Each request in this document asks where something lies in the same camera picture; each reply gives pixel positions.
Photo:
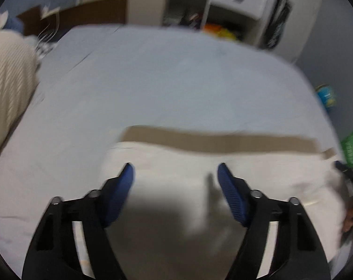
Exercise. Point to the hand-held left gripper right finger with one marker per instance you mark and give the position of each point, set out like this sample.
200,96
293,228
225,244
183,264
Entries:
232,192

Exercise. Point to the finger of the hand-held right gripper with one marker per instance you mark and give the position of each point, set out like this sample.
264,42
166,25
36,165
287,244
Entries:
347,173

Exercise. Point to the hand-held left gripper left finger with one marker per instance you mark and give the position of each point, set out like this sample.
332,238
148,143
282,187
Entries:
121,189

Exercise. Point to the white hooded coat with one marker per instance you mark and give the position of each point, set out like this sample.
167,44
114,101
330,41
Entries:
179,163

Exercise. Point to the blue globe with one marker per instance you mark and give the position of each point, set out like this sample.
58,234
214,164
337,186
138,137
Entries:
326,97

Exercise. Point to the black white patterned cloth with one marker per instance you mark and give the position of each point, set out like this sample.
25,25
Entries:
46,49

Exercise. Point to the beige knitted blanket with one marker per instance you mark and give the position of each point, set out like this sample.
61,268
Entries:
7,78

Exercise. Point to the orange yellow packet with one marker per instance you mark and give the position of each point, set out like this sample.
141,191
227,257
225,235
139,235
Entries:
220,31

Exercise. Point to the black hanging bag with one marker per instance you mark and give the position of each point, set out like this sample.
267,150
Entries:
278,20

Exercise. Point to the brown wooden headboard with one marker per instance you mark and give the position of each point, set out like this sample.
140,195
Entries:
91,11

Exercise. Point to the white shelf unit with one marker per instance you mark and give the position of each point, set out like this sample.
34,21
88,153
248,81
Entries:
182,5

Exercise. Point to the blue cloth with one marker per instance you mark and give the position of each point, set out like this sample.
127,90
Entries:
12,23

